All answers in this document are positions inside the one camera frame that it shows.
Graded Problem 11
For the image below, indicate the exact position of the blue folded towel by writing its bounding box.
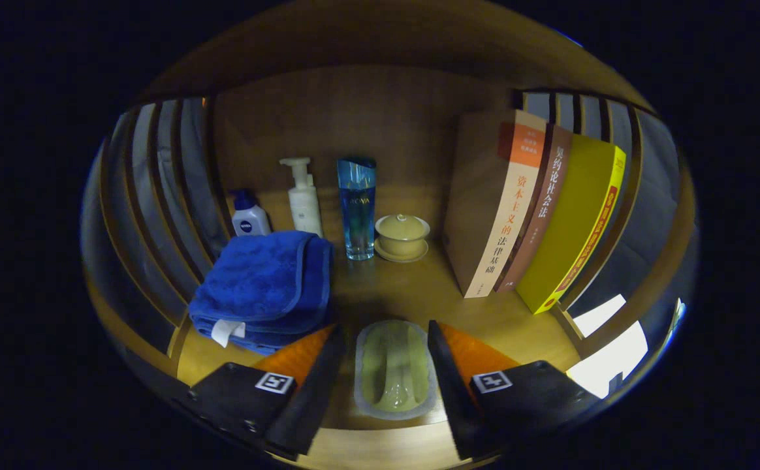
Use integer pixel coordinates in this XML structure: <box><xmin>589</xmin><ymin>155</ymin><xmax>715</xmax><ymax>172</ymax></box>
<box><xmin>188</xmin><ymin>230</ymin><xmax>335</xmax><ymax>356</ymax></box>

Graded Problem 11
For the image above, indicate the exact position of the small white blue-capped bottle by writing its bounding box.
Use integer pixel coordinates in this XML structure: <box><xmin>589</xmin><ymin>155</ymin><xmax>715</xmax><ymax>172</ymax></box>
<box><xmin>229</xmin><ymin>189</ymin><xmax>273</xmax><ymax>238</ymax></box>

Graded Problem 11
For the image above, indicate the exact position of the wooden cabinet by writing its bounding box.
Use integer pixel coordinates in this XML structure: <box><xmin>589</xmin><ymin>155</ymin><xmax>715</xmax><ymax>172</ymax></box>
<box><xmin>83</xmin><ymin>0</ymin><xmax>701</xmax><ymax>470</ymax></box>

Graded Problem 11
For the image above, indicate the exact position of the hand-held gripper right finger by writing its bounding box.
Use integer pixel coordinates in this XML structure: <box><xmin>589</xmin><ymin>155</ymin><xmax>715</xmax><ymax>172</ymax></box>
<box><xmin>427</xmin><ymin>320</ymin><xmax>599</xmax><ymax>461</ymax></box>

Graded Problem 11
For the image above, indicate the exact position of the blue glass bottle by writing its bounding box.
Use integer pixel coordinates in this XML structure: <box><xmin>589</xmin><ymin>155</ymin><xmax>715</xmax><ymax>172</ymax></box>
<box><xmin>337</xmin><ymin>157</ymin><xmax>377</xmax><ymax>261</ymax></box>

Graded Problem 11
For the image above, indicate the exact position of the wooden drawer with black knob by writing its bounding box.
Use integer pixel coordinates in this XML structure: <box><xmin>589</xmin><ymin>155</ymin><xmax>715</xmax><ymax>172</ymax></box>
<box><xmin>269</xmin><ymin>431</ymin><xmax>492</xmax><ymax>470</ymax></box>

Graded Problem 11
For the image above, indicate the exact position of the white table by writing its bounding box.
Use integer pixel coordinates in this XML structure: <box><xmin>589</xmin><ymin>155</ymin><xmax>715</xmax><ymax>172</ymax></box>
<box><xmin>566</xmin><ymin>294</ymin><xmax>648</xmax><ymax>399</ymax></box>

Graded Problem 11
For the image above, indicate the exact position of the wooden countertop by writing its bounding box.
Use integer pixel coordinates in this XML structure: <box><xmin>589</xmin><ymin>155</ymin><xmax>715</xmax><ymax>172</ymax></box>
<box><xmin>171</xmin><ymin>186</ymin><xmax>583</xmax><ymax>431</ymax></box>

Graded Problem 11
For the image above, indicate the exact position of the beige book with orange band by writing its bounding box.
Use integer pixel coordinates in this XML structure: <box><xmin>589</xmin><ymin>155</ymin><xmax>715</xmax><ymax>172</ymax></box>
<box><xmin>442</xmin><ymin>109</ymin><xmax>548</xmax><ymax>299</ymax></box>

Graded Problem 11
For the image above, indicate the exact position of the yellow book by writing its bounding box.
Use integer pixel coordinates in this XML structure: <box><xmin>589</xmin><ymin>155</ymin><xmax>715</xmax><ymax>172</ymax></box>
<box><xmin>516</xmin><ymin>134</ymin><xmax>627</xmax><ymax>315</ymax></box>

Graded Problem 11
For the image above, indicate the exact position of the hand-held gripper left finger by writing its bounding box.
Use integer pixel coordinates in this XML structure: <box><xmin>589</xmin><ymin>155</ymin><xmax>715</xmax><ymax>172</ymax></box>
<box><xmin>187</xmin><ymin>323</ymin><xmax>346</xmax><ymax>461</ymax></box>

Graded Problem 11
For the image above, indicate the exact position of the black backdrop cloth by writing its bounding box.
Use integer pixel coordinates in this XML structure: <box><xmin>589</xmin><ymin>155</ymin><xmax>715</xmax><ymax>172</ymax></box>
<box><xmin>86</xmin><ymin>91</ymin><xmax>688</xmax><ymax>327</ymax></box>

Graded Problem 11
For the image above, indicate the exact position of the white pump bottle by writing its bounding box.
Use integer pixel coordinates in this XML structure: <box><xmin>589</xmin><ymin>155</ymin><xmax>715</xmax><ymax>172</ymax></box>
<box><xmin>279</xmin><ymin>157</ymin><xmax>324</xmax><ymax>238</ymax></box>

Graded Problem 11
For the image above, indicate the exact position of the brown book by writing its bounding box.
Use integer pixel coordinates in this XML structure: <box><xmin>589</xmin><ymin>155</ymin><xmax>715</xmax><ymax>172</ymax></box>
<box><xmin>494</xmin><ymin>124</ymin><xmax>575</xmax><ymax>292</ymax></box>

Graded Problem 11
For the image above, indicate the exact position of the tan lidded teacup with saucer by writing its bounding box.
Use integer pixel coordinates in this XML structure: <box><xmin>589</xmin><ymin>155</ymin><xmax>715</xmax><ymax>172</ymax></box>
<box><xmin>373</xmin><ymin>213</ymin><xmax>432</xmax><ymax>263</ymax></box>

